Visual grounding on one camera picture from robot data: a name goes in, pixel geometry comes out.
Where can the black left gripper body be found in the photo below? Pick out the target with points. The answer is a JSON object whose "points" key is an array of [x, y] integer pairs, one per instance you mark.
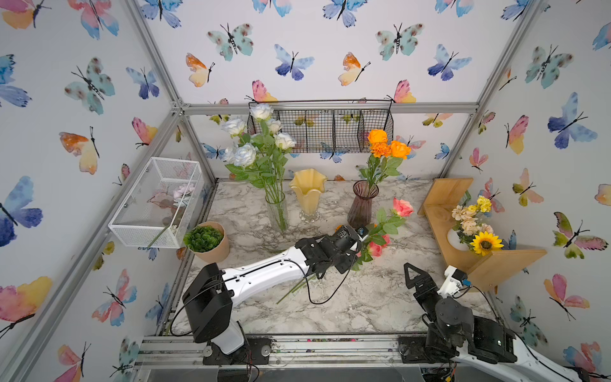
{"points": [[340, 261]]}

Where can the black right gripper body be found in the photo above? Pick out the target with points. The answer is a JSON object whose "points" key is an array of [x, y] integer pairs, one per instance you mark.
{"points": [[430, 305]]}

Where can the pink artificial rose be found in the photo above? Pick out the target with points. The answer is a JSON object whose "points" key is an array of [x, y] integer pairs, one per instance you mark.
{"points": [[388, 221]]}

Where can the orange flower front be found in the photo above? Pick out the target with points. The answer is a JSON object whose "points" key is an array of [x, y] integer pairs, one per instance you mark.
{"points": [[380, 150]]}

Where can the white rose stem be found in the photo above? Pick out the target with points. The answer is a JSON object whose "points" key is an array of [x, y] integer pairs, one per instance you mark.
{"points": [[235, 127], [284, 141], [274, 126], [261, 111], [241, 156]]}

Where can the orange artificial flower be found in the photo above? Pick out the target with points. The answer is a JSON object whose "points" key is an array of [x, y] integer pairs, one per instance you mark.
{"points": [[393, 156]]}

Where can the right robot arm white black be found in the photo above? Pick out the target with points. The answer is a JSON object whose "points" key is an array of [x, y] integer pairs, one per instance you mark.
{"points": [[502, 354]]}

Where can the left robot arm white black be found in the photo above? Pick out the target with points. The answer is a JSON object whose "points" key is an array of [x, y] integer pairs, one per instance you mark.
{"points": [[209, 300]]}

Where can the purple ribbed glass vase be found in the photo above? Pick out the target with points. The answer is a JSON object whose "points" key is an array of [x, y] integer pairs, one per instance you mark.
{"points": [[360, 213]]}

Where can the wooden corner shelf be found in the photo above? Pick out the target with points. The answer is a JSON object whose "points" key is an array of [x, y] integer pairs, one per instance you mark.
{"points": [[484, 272]]}

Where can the yellow ruffled vase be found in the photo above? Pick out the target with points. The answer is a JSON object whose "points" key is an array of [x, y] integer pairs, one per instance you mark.
{"points": [[308, 186]]}

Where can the clear glass vase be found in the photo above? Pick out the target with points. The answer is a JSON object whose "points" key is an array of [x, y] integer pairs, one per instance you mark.
{"points": [[278, 215]]}

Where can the sunflower bouquet in white vase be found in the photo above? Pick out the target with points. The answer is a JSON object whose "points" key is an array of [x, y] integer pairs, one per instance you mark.
{"points": [[471, 227]]}

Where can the potted green succulent plant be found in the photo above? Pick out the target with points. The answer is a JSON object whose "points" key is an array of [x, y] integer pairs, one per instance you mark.
{"points": [[208, 242]]}

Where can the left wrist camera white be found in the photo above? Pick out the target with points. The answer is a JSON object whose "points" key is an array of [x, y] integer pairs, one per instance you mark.
{"points": [[363, 233]]}

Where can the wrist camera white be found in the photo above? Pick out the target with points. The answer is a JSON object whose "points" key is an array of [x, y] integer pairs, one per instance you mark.
{"points": [[456, 281], [363, 233]]}

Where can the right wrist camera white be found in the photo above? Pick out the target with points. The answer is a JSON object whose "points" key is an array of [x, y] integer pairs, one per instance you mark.
{"points": [[456, 281]]}

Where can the metal base rail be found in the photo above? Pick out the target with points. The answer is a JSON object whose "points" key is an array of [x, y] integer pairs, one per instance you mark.
{"points": [[291, 351]]}

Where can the black wire wall basket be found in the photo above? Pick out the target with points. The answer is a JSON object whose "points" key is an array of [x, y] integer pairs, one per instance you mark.
{"points": [[333, 126]]}

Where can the white mesh wall basket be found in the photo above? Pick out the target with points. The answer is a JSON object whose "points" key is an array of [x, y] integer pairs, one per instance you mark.
{"points": [[158, 208]]}

